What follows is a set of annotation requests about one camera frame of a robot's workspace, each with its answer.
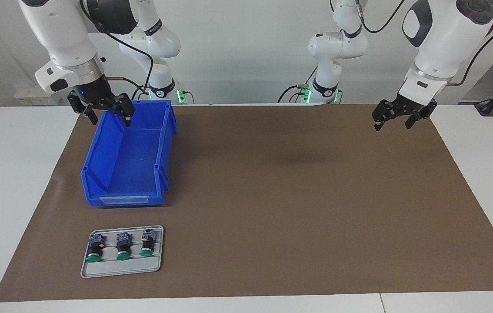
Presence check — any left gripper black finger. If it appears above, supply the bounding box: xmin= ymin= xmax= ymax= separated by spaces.
xmin=372 ymin=100 xmax=406 ymax=131
xmin=405 ymin=104 xmax=437 ymax=130

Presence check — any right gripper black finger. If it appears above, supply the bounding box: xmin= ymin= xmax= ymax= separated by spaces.
xmin=67 ymin=90 xmax=99 ymax=125
xmin=107 ymin=93 xmax=136 ymax=127

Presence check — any green push button switch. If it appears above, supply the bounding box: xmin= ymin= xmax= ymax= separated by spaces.
xmin=115 ymin=232 xmax=132 ymax=261

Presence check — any green push button right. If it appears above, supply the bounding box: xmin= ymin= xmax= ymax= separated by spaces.
xmin=139 ymin=230 xmax=157 ymax=258

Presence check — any green push button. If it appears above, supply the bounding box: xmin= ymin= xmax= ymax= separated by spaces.
xmin=85 ymin=234 xmax=107 ymax=263
xmin=139 ymin=230 xmax=157 ymax=258

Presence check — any green push button left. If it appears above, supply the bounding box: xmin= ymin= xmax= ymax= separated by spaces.
xmin=85 ymin=234 xmax=107 ymax=263

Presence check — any white power strip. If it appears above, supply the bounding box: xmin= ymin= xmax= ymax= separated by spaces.
xmin=13 ymin=84 xmax=62 ymax=106

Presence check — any green lit base connector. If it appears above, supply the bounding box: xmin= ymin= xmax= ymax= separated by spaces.
xmin=176 ymin=81 xmax=195 ymax=105
xmin=296 ymin=83 xmax=313 ymax=104

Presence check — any blue plastic storage bin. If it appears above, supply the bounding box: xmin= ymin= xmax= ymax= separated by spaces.
xmin=80 ymin=100 xmax=177 ymax=207

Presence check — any grey metal tray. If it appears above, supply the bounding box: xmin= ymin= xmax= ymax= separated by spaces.
xmin=80 ymin=225 xmax=164 ymax=279

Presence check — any brown table mat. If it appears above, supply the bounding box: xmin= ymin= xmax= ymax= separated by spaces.
xmin=0 ymin=103 xmax=493 ymax=303

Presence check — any black right base cable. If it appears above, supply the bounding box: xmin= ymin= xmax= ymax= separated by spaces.
xmin=131 ymin=83 xmax=151 ymax=101

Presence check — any black base cable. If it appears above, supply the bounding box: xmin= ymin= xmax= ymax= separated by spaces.
xmin=277 ymin=66 xmax=319 ymax=104
xmin=131 ymin=83 xmax=151 ymax=101

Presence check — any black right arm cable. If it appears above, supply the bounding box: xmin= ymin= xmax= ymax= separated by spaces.
xmin=80 ymin=0 xmax=155 ymax=101

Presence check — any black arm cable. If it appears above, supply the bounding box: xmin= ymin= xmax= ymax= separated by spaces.
xmin=353 ymin=0 xmax=493 ymax=87
xmin=80 ymin=0 xmax=155 ymax=101

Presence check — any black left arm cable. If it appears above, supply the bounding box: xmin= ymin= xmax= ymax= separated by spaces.
xmin=353 ymin=0 xmax=493 ymax=87

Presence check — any black left base cable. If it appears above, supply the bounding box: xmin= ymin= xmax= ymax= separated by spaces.
xmin=277 ymin=66 xmax=319 ymax=104

